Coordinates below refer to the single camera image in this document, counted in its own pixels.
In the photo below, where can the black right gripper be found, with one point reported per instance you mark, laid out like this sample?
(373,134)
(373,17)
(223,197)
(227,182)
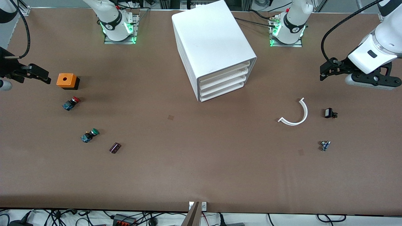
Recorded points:
(7,66)

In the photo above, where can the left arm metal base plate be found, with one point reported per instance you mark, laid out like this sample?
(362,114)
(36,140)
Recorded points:
(298,45)

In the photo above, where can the chrome valve fitting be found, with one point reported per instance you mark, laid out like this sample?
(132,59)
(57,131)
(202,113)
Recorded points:
(325,145)

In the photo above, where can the black power strip red switches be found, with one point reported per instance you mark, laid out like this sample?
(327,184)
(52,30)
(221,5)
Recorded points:
(124,219)

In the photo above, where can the white drawer cabinet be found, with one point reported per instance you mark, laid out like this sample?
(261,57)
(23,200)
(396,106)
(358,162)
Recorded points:
(210,37)

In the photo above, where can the brown camera post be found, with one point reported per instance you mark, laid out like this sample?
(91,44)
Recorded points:
(192,216)

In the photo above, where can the white plastic drawer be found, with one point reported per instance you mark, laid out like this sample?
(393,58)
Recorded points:
(222,93)
(224,79)
(224,72)
(223,86)

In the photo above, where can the black square button white face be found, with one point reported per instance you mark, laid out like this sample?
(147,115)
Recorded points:
(328,113)

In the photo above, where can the orange box with hole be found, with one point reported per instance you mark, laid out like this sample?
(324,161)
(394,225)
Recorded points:
(65,80)

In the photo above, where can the maroon cylindrical capacitor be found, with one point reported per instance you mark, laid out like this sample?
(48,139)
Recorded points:
(115,147)

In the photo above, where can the white curved plastic arc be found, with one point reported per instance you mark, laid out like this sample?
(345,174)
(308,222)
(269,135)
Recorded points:
(304,114)

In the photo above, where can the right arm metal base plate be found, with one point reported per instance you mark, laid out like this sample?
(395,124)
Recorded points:
(108,41)

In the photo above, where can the red push button blue base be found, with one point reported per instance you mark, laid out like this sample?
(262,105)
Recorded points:
(70,103)

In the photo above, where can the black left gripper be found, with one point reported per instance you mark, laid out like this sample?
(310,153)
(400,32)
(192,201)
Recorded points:
(341,66)

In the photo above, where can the aluminium frame profile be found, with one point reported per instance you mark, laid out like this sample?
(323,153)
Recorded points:
(25,11)

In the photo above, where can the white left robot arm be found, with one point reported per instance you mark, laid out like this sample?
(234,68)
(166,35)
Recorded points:
(292,22)

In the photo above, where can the green push button blue base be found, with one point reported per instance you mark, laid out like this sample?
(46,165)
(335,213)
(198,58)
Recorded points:
(89,135)

